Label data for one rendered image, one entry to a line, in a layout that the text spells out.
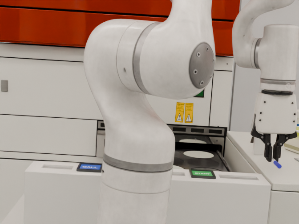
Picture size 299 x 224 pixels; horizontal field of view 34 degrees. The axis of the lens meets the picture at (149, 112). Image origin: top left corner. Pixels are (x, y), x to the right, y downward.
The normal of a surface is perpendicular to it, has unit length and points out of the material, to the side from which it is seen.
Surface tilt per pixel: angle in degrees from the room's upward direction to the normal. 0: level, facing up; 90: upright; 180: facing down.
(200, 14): 61
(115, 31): 51
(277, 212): 90
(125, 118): 35
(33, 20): 90
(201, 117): 90
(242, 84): 90
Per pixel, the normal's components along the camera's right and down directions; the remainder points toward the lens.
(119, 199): -0.36, 0.10
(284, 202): 0.01, 0.15
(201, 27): 0.75, -0.31
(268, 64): -0.71, 0.09
